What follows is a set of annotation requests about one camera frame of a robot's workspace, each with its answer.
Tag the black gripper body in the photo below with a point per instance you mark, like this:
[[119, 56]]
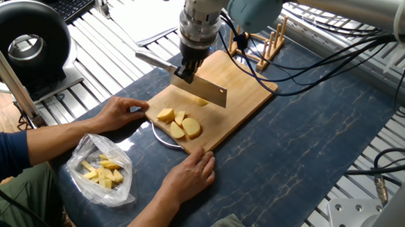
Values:
[[197, 41]]

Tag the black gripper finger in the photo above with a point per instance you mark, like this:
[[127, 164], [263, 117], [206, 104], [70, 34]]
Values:
[[198, 65], [185, 68]]

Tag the steel cleaver knife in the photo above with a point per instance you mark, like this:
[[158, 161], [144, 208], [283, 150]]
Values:
[[205, 91]]

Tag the bamboo cutting board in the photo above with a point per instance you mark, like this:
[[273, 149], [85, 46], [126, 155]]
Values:
[[250, 90]]

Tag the person's right forearm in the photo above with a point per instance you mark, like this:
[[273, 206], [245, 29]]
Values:
[[145, 221]]

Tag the person's left forearm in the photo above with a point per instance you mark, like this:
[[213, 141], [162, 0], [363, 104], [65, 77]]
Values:
[[51, 142]]

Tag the person's left hand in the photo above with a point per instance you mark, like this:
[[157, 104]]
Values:
[[123, 114]]

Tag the person's right hand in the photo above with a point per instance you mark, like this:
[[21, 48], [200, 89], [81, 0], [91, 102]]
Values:
[[192, 176]]

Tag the small lone potato piece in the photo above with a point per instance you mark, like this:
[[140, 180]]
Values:
[[201, 102]]

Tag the narrow potato wedge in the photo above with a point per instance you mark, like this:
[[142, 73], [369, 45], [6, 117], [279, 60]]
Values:
[[180, 118]]

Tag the white sheet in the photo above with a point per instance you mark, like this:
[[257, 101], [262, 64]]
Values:
[[149, 15]]

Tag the wooden knife rack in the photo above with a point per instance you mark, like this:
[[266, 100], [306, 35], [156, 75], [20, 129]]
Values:
[[265, 44]]

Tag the dark blue marble mat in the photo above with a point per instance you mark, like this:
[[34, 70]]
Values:
[[301, 143]]

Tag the black keyboard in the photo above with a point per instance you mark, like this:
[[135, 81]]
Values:
[[72, 5]]

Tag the plastic bag of potato sticks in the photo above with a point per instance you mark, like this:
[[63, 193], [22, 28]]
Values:
[[98, 171]]

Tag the wooden pole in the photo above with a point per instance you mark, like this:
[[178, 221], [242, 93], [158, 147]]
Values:
[[6, 72]]

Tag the olive trousers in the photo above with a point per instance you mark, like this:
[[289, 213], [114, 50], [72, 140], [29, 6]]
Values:
[[20, 206]]

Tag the metal mounting plate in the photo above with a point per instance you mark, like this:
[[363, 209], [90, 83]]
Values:
[[354, 217]]

